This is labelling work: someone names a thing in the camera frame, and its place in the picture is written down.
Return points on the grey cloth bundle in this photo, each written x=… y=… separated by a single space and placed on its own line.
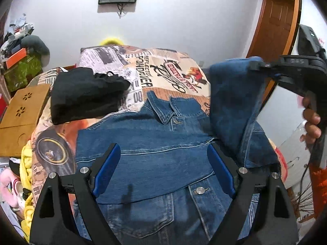
x=35 y=43

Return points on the yellow knitted blanket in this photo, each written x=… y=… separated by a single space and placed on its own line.
x=26 y=168

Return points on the person's right hand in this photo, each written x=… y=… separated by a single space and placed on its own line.
x=311 y=122

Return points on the brown wooden door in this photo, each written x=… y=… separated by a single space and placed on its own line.
x=276 y=25

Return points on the green patterned box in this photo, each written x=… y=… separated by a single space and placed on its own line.
x=23 y=74

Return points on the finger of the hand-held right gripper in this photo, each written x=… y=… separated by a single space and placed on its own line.
x=293 y=62
x=288 y=84

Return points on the newspaper print blanket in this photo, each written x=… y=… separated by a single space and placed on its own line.
x=163 y=63

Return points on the pile of clutter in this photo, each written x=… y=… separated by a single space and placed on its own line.
x=15 y=33

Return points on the blue denim jacket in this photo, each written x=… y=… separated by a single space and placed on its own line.
x=163 y=143

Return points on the pink plush toy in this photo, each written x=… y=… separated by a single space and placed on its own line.
x=7 y=188

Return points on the orange box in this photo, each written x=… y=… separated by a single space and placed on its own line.
x=16 y=57

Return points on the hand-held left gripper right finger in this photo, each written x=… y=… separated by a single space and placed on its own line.
x=221 y=168

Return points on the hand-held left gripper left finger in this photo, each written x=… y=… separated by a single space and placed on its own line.
x=107 y=168

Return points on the black folded clothes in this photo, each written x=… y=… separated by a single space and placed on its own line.
x=81 y=94

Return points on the white cabinet with branch print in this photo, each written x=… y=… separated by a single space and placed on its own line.
x=293 y=163

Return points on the yellow curved cushion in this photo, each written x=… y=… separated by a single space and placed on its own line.
x=112 y=42

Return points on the orange fuzzy clothing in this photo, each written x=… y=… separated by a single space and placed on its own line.
x=319 y=188

